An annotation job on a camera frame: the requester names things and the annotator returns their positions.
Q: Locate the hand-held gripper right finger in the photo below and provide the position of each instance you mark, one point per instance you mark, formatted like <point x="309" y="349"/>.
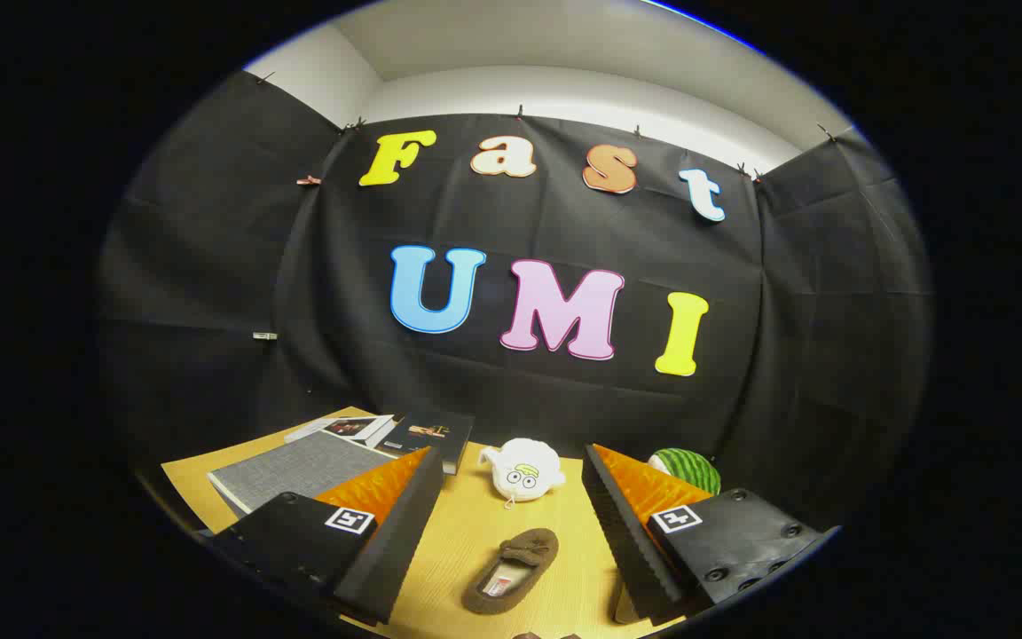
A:
<point x="631" y="541"/>

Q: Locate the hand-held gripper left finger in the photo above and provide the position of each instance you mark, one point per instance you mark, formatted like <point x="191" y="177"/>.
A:
<point x="396" y="541"/>

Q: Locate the grey fabric storage box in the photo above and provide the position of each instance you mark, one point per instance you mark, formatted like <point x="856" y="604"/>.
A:
<point x="298" y="466"/>

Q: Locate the watermelon slice plush toy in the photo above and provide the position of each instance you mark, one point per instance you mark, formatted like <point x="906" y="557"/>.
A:
<point x="688" y="466"/>

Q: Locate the dark cover book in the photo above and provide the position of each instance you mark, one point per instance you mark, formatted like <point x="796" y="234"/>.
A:
<point x="453" y="426"/>

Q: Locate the thin paperback book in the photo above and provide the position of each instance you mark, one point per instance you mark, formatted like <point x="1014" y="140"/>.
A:
<point x="316" y="430"/>

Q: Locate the white plush toy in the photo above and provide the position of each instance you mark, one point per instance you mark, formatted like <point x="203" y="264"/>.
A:
<point x="520" y="461"/>

